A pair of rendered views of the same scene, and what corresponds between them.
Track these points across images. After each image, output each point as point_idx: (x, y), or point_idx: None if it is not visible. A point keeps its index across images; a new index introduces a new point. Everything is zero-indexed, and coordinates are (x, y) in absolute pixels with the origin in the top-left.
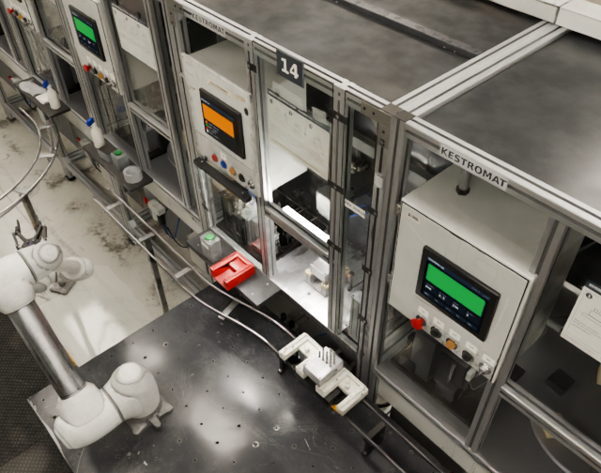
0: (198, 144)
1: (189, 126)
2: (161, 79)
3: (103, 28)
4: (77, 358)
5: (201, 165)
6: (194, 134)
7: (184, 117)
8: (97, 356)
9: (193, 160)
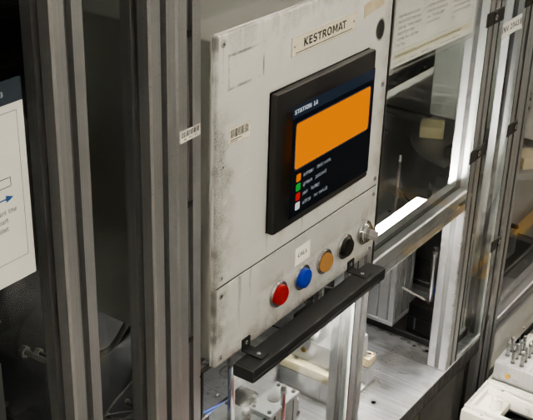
0: (225, 331)
1: (185, 316)
2: (89, 258)
3: None
4: None
5: (276, 352)
6: (217, 308)
7: (171, 306)
8: None
9: (254, 373)
